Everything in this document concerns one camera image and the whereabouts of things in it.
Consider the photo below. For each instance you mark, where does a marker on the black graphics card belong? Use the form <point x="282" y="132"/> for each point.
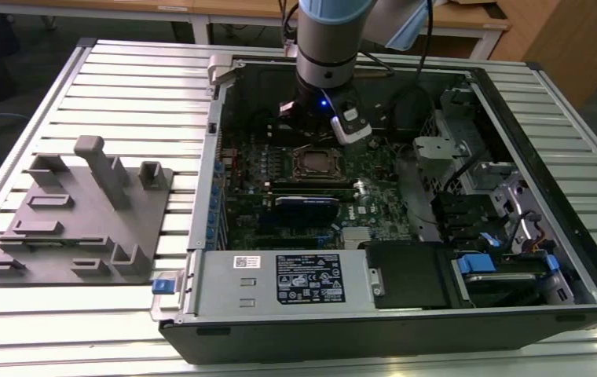
<point x="307" y="212"/>

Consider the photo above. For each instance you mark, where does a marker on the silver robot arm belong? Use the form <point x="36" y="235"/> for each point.
<point x="330" y="51"/>

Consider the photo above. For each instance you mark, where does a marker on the metal drive cage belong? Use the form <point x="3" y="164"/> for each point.
<point x="438" y="151"/>

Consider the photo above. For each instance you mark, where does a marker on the hard disk in blue carrier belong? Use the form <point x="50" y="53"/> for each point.
<point x="474" y="264"/>

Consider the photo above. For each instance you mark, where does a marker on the white board label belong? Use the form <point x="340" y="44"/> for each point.
<point x="364" y="210"/>

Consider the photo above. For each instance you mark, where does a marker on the wooden desk white frame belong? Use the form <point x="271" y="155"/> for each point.
<point x="471" y="19"/>
<point x="94" y="4"/>

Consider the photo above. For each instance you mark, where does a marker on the silver finned heatsink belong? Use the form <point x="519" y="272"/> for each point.
<point x="356" y="237"/>

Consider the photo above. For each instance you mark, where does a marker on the black plastic shroud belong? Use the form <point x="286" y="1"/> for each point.
<point x="408" y="275"/>

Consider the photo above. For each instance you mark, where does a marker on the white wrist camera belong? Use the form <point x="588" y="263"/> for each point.
<point x="352" y="129"/>

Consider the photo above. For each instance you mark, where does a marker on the wooden cabinet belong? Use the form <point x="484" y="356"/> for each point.
<point x="566" y="39"/>

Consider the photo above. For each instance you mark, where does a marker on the blue case latch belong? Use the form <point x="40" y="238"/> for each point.
<point x="163" y="286"/>

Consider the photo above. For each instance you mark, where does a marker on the silver CPU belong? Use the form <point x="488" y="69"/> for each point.
<point x="319" y="162"/>

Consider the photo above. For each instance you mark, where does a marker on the CPU socket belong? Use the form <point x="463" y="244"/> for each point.
<point x="295" y="173"/>

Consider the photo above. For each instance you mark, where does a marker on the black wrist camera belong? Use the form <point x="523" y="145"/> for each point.
<point x="288" y="108"/>

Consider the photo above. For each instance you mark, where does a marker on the black open PC case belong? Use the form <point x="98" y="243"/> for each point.
<point x="330" y="341"/>

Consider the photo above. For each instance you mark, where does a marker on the grey parts rack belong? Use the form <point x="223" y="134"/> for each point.
<point x="84" y="220"/>

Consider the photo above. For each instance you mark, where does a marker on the silver power supply unit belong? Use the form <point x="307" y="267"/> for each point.
<point x="226" y="290"/>

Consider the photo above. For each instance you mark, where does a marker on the blue plastic clip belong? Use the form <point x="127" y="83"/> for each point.
<point x="551" y="264"/>

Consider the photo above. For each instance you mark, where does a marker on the green motherboard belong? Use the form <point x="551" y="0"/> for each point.
<point x="383" y="196"/>

